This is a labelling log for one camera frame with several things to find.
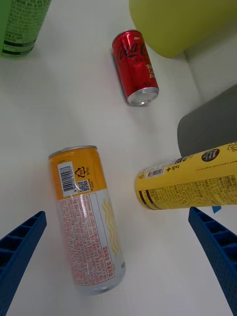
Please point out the red drink can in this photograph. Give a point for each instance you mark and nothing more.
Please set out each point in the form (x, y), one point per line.
(134, 66)

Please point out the green plastic bottle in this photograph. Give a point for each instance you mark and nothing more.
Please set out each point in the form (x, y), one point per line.
(21, 24)

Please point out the yellow-green plastic waste bin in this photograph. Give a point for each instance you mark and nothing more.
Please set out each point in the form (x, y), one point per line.
(182, 24)

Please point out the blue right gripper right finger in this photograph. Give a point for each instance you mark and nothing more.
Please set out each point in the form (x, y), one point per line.
(217, 247)

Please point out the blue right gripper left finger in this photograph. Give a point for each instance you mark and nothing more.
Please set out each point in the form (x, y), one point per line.
(17, 251)

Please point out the grey plastic waste bin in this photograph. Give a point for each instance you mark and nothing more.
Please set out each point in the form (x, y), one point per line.
(209, 128)

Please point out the yellow plastic bottle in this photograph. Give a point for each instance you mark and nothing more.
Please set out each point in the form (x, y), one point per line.
(192, 185)

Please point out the orange and white drink can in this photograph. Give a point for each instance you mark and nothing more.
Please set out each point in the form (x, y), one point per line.
(86, 222)

